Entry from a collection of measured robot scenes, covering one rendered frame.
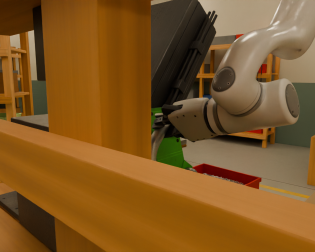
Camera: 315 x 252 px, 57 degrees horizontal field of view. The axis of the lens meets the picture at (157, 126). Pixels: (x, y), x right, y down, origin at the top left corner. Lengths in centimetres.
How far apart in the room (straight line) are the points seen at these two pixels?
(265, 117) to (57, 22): 37
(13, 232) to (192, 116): 70
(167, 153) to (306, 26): 46
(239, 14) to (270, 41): 637
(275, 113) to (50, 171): 37
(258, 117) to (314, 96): 573
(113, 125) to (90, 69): 7
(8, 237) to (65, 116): 67
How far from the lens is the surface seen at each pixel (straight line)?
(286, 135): 647
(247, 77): 51
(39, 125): 80
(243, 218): 20
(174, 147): 86
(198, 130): 66
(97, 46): 36
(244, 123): 57
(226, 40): 632
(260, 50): 53
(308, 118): 632
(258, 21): 671
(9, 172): 51
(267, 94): 54
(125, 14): 39
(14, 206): 120
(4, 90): 331
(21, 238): 102
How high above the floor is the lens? 136
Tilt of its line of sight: 10 degrees down
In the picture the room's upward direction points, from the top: straight up
